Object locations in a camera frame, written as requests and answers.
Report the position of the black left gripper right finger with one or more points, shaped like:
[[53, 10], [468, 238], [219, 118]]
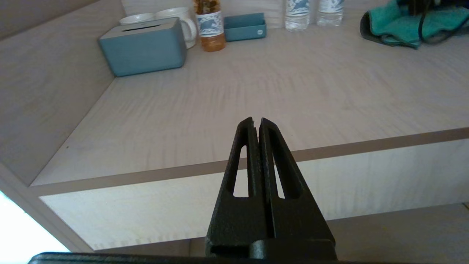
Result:
[[300, 223]]

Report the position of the amber tea bottle blue label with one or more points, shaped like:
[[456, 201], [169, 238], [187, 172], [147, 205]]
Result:
[[210, 29]]

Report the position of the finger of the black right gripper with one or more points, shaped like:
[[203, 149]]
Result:
[[428, 6], [414, 6]]

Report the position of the small teal tray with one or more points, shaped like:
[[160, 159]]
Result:
[[244, 31]]

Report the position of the white ceramic mug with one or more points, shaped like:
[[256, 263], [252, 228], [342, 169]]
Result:
[[179, 16], [137, 18]]

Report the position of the teal microfibre cloth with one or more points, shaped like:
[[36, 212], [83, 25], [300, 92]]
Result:
[[395, 27]]

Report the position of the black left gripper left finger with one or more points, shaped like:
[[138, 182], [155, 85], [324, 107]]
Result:
[[238, 223]]

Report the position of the clear water bottle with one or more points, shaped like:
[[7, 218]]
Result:
[[296, 14], [329, 13]]

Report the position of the teal tissue box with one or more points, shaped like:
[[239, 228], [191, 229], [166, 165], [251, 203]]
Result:
[[143, 51]]

